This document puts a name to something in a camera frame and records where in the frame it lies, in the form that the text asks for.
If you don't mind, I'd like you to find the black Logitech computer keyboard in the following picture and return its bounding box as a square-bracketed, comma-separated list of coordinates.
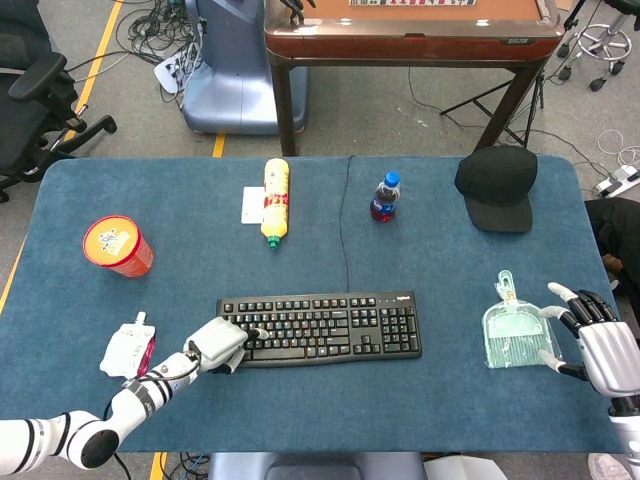
[216, 291, 423, 369]

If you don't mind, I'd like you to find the black bag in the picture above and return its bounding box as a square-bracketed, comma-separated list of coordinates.
[584, 197, 640, 301]

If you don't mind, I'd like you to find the white card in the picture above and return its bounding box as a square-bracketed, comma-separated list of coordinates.
[240, 186, 266, 225]

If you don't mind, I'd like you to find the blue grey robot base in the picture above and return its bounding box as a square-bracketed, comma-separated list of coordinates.
[180, 0, 309, 135]

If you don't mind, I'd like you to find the white power strip with plugs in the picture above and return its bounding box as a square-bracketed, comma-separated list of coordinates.
[153, 49, 201, 95]

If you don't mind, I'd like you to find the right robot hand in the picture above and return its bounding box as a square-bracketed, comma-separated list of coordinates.
[538, 282, 640, 399]

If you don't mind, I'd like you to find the black fingered background robot hand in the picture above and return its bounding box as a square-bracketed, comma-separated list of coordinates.
[279, 0, 317, 25]

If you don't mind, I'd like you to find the black tripod stand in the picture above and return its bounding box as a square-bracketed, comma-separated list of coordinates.
[439, 74, 546, 149]

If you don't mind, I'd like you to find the row of face-up mahjong tiles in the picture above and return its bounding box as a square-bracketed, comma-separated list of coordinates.
[348, 0, 477, 8]

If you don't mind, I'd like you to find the black office chair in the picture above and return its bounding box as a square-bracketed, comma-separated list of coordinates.
[0, 0, 119, 204]

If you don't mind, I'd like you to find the black baseball cap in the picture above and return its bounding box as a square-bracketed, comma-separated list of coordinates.
[454, 145, 539, 234]

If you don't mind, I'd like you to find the white and pink spout pouch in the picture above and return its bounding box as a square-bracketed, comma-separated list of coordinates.
[99, 311, 157, 379]

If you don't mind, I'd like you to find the blue table cloth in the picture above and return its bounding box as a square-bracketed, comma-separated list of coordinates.
[0, 155, 624, 454]

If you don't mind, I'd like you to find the mint green packaged dustpan set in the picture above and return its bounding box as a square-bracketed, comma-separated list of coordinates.
[481, 269, 564, 371]

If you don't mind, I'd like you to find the brown mahjong table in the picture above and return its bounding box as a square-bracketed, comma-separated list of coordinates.
[263, 0, 561, 157]

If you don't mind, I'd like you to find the white cable coil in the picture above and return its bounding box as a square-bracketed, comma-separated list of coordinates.
[597, 128, 640, 167]

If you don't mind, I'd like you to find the yellow bottle with green cap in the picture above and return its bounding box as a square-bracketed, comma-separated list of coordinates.
[260, 157, 292, 250]

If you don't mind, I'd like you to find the wheeled chrome stool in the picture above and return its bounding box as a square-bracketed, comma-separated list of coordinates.
[557, 0, 633, 93]

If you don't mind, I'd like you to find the tangle of floor cables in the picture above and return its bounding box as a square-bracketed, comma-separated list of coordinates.
[117, 0, 202, 57]

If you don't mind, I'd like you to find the grey blue own robot base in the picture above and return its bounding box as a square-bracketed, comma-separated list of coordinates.
[207, 452, 426, 480]

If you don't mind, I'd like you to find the orange instant noodle cup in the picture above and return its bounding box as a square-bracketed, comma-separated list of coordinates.
[82, 215, 155, 278]

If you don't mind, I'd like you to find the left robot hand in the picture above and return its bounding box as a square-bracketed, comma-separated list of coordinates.
[183, 317, 271, 375]

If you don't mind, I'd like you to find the small Pepsi cola bottle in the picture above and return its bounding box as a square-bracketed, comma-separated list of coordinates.
[369, 171, 403, 223]

